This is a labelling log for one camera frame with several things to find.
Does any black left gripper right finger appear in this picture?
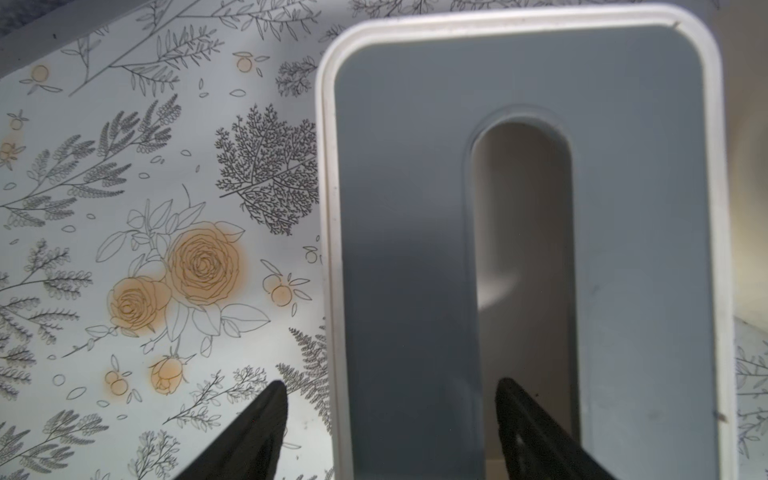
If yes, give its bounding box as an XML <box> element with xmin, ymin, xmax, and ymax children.
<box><xmin>495</xmin><ymin>378</ymin><xmax>614</xmax><ymax>480</ymax></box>

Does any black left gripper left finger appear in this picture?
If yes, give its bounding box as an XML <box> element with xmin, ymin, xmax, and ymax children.
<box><xmin>178</xmin><ymin>380</ymin><xmax>288</xmax><ymax>480</ymax></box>

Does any grey lid tissue box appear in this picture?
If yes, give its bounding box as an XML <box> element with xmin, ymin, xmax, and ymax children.
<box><xmin>316</xmin><ymin>3</ymin><xmax>738</xmax><ymax>479</ymax></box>

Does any dark lid cream tissue box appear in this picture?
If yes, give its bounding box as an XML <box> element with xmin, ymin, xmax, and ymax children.
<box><xmin>711</xmin><ymin>1</ymin><xmax>767</xmax><ymax>331</ymax></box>

